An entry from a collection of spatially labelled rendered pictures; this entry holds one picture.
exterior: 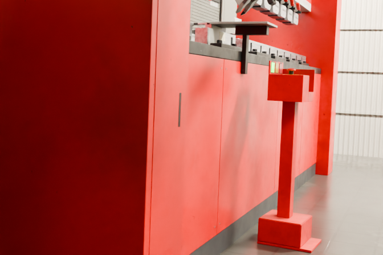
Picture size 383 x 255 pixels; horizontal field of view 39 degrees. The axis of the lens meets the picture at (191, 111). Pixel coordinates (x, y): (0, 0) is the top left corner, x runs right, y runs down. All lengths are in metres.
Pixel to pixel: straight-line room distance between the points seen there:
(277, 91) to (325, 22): 2.19
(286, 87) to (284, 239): 0.68
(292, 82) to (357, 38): 3.67
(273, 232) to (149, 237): 1.13
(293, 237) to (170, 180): 1.07
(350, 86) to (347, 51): 0.38
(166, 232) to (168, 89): 0.41
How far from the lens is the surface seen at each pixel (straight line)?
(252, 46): 3.01
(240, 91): 2.42
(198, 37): 2.37
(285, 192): 2.53
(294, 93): 2.41
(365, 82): 6.01
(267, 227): 2.52
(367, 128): 6.02
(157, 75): 1.41
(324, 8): 4.58
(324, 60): 4.54
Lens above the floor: 0.74
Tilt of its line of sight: 3 degrees down
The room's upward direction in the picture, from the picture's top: 2 degrees clockwise
